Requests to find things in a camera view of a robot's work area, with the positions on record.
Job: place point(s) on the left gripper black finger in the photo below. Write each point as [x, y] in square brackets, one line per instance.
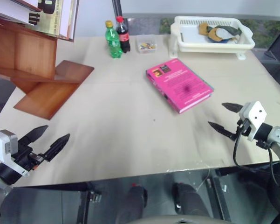
[57, 147]
[33, 135]

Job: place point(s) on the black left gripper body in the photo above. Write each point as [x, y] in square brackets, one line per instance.
[25, 157]

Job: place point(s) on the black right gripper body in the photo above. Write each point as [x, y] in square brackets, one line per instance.
[244, 128]

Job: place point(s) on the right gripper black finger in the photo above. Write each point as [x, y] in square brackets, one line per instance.
[221, 130]
[234, 107]

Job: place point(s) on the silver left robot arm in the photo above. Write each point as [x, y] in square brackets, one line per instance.
[3, 173]

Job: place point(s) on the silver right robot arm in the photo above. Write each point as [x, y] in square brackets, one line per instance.
[278, 138]

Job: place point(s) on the pink hardcover book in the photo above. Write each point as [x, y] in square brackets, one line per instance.
[177, 81]

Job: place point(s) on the brown wooden bookshelf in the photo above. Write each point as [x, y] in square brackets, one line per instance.
[32, 53]

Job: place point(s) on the white-covered book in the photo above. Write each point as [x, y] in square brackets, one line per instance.
[66, 19]

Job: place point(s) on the black table leg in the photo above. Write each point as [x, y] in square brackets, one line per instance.
[85, 205]
[221, 198]

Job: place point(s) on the blue cloth piece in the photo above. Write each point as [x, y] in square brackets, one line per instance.
[215, 40]

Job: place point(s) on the black angled stand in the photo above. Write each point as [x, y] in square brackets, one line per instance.
[278, 50]

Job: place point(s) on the white grey cloth piece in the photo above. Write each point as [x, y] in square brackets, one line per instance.
[221, 33]

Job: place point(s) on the dark rounded robot foot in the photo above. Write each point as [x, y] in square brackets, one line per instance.
[135, 203]
[188, 201]

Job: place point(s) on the dark green cloth piece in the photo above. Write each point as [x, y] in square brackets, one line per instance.
[231, 29]

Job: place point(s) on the white plastic basket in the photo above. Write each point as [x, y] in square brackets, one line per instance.
[191, 35]

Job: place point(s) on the items in basket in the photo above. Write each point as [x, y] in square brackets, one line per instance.
[203, 28]

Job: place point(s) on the clear box of coloured pins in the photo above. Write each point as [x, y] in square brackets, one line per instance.
[146, 46]

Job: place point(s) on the green plastic soda bottle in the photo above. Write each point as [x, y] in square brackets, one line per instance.
[113, 42]

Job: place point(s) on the dark cola bottle red cap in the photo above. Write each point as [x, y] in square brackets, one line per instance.
[123, 37]

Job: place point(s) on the black metal pole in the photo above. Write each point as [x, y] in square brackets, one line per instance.
[116, 8]

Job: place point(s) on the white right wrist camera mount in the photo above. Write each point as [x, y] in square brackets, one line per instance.
[256, 114]

